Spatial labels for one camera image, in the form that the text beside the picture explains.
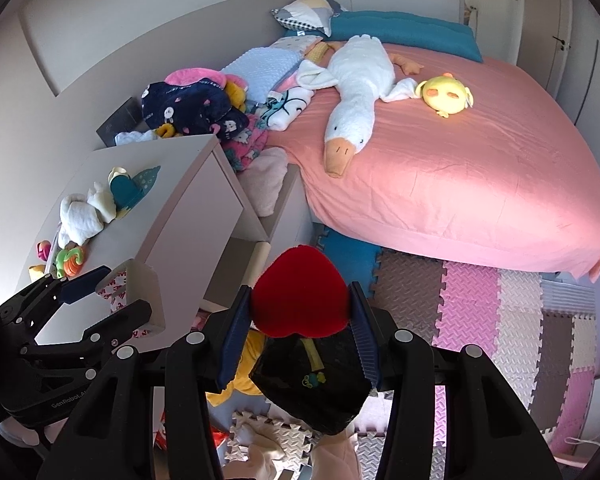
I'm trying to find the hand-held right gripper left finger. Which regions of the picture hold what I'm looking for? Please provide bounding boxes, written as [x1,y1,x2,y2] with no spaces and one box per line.
[37,284,255,480]

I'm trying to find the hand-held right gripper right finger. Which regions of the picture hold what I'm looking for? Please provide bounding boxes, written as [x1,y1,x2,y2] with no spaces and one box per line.
[347,281,563,480]

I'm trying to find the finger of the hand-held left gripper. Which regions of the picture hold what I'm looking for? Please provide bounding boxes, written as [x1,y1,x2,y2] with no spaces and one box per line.
[19,300,153,367]
[0,266,113,337]

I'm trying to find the orange green toy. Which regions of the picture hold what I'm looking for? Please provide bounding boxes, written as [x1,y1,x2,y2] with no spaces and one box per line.
[55,245,87,277]

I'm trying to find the white red print carton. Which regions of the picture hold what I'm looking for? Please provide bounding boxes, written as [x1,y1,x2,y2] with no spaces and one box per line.
[95,258,167,336]

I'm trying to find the black plastic bag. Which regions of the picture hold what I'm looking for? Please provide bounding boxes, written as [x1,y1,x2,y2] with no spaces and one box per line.
[249,330,373,436]

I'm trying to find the red heart plush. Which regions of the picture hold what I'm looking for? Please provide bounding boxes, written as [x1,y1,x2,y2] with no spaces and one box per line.
[250,245,352,338]

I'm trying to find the yellow star plush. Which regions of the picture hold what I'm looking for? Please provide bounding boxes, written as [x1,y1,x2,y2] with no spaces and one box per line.
[205,330,268,408]

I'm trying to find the small white plush toy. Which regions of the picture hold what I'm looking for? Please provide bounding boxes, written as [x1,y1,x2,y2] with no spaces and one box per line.
[57,192,106,250]

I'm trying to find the loose white foam mat pieces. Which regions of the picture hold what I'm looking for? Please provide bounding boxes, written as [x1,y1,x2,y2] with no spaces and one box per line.
[230,410,326,480]

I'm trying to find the foam puzzle floor mat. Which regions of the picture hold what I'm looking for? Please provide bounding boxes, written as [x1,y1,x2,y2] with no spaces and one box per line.
[310,225,600,480]

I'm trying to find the white nightstand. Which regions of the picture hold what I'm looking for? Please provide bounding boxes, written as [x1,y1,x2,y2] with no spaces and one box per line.
[15,132,313,348]

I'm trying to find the beige cloth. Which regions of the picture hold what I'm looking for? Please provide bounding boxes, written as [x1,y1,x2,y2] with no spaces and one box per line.
[250,430,361,480]

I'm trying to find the red packet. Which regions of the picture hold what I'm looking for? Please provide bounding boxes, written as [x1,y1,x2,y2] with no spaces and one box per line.
[155,410,228,453]

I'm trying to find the light blue cloth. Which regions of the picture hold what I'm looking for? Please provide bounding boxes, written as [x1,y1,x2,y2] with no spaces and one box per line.
[114,130,161,147]

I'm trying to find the black box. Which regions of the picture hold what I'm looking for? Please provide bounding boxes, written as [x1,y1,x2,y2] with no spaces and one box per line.
[96,97,148,148]

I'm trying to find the pale pink fluffy blanket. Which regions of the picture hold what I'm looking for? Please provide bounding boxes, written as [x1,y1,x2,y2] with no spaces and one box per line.
[237,146,290,217]

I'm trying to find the pink kitten print blanket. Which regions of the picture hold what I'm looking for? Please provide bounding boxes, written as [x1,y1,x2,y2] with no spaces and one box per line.
[220,112,271,173]

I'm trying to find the bed with pink sheet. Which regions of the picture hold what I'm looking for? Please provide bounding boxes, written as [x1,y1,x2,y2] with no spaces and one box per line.
[265,42,600,283]

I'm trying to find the navy printed blanket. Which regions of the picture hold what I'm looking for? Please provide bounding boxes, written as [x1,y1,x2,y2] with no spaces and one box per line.
[141,77,251,142]

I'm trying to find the pink plush cloth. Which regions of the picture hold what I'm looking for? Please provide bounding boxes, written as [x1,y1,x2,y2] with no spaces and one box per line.
[164,67,228,88]

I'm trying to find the yellow plush toy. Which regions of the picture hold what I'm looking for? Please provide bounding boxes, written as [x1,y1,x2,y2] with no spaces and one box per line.
[224,80,248,113]

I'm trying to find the white cartoon print cloth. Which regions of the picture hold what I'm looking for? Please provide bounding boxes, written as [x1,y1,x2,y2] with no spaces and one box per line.
[260,86,315,133]

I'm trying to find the white goose plush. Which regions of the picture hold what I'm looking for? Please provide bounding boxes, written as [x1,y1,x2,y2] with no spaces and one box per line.
[296,34,426,179]

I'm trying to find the yellow chick plush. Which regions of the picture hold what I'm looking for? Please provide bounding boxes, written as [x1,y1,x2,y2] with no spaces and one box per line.
[415,73,474,119]

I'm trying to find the light blue dotted blanket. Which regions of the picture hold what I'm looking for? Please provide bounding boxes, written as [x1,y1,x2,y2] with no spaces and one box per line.
[220,46,306,103]

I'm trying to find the yellow dotted pillow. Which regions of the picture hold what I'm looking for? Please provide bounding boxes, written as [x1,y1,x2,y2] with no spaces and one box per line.
[305,40,341,61]

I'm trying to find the pastel printed cushion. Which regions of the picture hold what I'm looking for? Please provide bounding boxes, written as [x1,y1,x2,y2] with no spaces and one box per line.
[280,35,323,53]

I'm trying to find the teal pillow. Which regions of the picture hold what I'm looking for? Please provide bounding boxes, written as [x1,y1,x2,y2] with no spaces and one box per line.
[285,10,483,64]

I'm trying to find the grey yellow patterned pillow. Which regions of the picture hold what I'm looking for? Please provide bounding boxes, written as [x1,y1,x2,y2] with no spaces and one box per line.
[271,0,348,38]

